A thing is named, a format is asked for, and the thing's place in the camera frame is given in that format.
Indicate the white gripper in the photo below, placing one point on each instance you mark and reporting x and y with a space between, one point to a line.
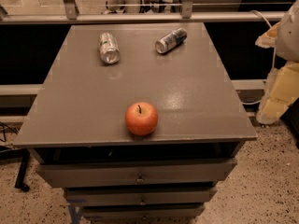
289 36

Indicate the green 7up can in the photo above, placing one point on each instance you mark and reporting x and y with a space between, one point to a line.
108 48

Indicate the blue silver can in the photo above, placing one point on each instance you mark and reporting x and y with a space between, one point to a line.
171 40

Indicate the red apple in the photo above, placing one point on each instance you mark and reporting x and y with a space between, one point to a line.
141 118

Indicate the middle grey drawer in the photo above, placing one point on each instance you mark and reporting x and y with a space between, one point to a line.
140 196

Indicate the grey drawer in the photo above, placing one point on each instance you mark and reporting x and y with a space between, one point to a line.
139 173
142 212
140 196

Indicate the grey drawer cabinet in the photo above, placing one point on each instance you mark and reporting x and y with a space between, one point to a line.
128 132

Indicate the bottom grey drawer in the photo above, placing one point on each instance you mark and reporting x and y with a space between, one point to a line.
142 212

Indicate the top grey drawer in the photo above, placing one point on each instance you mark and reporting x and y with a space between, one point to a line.
139 173

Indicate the black stand leg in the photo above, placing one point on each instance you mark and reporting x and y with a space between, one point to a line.
19 184

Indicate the upper metal rail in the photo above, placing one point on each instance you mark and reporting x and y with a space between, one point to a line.
145 18

